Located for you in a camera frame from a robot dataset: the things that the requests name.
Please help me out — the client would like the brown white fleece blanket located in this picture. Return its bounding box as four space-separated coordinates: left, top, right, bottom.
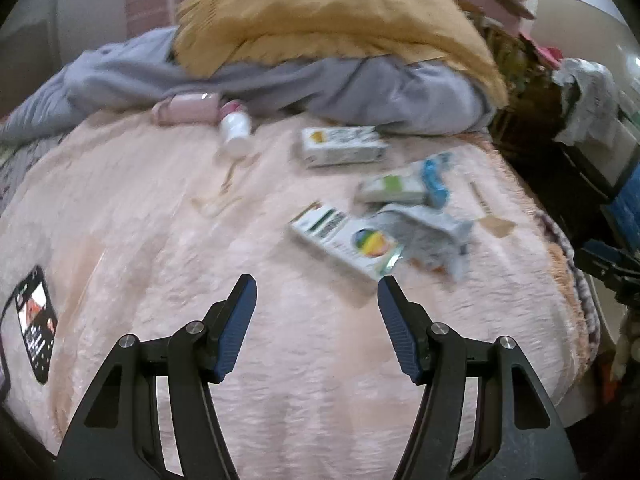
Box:
535 209 602 366

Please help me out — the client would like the black smartphone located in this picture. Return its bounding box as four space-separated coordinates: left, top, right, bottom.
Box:
12 266 58 385

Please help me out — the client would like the white plastic bag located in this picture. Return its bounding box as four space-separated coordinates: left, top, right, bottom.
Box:
552 58 620 148

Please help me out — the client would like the white crumpled wrapper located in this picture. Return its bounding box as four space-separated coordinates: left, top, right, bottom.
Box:
370 204 474 282

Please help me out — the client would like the wooden baby crib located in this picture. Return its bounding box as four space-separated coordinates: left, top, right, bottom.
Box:
470 13 563 152

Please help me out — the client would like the blue snack wrapper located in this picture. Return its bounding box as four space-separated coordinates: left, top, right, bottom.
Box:
419 152 452 209

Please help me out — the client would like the pink embroidered bedspread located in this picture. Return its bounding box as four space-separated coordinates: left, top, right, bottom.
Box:
0 109 591 480

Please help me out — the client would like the white medicine box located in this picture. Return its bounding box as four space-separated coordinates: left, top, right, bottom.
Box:
355 174 426 204

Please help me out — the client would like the colourful drink carton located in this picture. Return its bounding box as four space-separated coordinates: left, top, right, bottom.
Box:
288 202 404 281

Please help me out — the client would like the grey blue quilt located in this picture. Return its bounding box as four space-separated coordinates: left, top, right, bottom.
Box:
1 27 497 144

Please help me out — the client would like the green white milk carton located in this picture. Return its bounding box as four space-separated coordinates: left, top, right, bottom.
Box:
299 127 388 167

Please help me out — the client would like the small white bottle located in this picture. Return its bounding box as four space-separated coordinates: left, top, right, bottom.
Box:
219 100 253 159

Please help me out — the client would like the yellow ruffled pillow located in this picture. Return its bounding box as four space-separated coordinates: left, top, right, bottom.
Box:
172 0 508 108

